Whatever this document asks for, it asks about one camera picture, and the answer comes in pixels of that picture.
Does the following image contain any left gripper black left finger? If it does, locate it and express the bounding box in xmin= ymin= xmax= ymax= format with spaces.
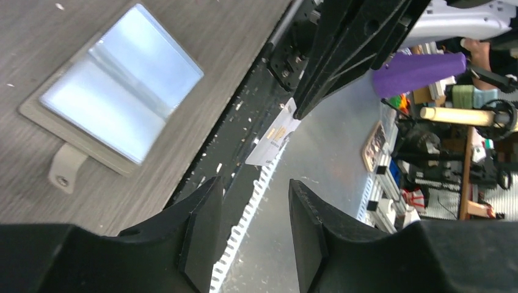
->
xmin=1 ymin=177 xmax=223 ymax=292

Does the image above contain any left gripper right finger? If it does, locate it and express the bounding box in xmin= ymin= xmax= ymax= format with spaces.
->
xmin=288 ymin=179 xmax=517 ymax=292

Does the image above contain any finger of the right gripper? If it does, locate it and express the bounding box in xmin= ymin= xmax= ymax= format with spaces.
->
xmin=293 ymin=1 xmax=409 ymax=120

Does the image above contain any white credit card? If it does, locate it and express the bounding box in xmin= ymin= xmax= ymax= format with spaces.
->
xmin=245 ymin=98 xmax=301 ymax=167

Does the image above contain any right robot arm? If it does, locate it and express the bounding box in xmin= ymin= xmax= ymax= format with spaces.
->
xmin=293 ymin=1 xmax=517 ymax=120

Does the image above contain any operator hand with controller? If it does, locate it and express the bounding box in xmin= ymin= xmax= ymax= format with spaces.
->
xmin=460 ymin=38 xmax=496 ymax=91

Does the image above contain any purple cone object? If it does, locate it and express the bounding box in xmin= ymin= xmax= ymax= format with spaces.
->
xmin=372 ymin=52 xmax=467 ymax=98

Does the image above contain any cream cardboard tube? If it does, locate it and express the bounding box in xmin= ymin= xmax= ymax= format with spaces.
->
xmin=420 ymin=107 xmax=517 ymax=132

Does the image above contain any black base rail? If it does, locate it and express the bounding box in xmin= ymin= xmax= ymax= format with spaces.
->
xmin=166 ymin=1 xmax=321 ymax=259

